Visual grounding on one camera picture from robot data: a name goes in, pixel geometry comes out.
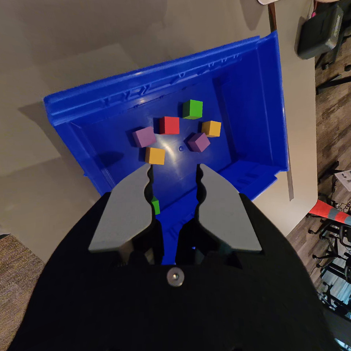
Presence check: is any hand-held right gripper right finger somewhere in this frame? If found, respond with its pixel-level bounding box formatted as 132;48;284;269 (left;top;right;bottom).
195;163;263;253

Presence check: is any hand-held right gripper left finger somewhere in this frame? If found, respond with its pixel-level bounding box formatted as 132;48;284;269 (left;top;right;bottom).
88;163;154;253

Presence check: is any blue plastic bin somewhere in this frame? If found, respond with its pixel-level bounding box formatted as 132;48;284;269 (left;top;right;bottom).
43;30;290;265

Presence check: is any purple cube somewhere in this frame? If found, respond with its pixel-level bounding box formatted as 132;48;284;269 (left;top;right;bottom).
133;126;157;148
188;132;211;152

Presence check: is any red cube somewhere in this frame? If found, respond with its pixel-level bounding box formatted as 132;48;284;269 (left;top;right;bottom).
159;116;180;135

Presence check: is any printed paper sheet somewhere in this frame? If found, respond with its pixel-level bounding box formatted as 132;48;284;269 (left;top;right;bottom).
334;169;351;192

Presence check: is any black power adapter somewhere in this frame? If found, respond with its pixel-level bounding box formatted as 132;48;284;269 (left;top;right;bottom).
295;4;344;60

